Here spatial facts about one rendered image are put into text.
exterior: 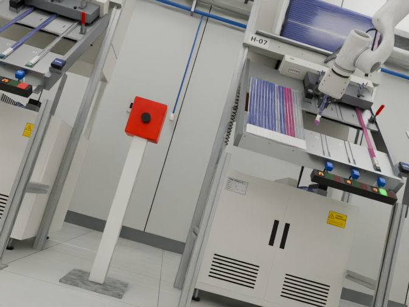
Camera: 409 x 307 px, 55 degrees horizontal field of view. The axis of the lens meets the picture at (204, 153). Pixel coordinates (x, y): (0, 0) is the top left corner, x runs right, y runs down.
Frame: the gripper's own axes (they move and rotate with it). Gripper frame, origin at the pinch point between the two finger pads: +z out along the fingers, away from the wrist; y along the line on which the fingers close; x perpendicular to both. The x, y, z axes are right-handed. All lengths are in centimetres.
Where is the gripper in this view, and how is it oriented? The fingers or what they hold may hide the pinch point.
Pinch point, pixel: (322, 103)
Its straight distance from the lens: 172.2
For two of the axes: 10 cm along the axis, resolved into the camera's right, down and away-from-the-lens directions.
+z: -2.6, 7.3, 6.3
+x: -4.0, 5.1, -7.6
